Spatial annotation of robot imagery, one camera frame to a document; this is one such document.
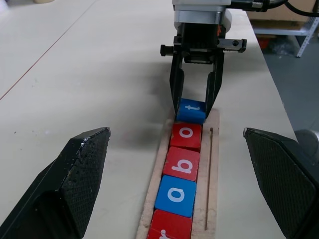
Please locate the brown cardboard box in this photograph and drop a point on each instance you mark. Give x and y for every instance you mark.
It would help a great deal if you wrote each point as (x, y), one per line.
(279, 18)

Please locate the red letter tile b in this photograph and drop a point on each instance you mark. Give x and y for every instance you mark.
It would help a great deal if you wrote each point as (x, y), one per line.
(172, 159)

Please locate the wooden letter tray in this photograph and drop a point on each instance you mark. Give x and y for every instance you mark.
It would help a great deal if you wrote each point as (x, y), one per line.
(211, 174)

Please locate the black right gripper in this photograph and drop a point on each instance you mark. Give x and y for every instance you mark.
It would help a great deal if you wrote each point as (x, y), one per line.
(197, 39)

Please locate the red letter tile o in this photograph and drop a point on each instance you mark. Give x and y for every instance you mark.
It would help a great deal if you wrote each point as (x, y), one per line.
(179, 142)

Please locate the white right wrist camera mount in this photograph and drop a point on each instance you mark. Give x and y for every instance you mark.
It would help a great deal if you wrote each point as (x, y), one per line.
(199, 16)

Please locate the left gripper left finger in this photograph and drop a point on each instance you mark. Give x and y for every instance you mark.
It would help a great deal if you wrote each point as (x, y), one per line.
(62, 186)

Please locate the white metal shelf rack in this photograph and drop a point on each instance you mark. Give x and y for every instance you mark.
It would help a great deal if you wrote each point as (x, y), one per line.
(305, 39)

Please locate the red letter tile r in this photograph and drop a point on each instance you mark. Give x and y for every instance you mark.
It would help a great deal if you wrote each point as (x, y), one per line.
(172, 224)

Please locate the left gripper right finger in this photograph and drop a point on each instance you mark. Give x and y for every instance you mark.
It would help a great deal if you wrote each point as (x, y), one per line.
(286, 186)

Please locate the grey rounded robot part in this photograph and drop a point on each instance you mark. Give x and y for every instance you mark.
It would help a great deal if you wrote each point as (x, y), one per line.
(307, 138)

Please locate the blue letter tile t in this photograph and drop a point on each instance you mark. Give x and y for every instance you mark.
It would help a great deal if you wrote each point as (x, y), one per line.
(184, 115)

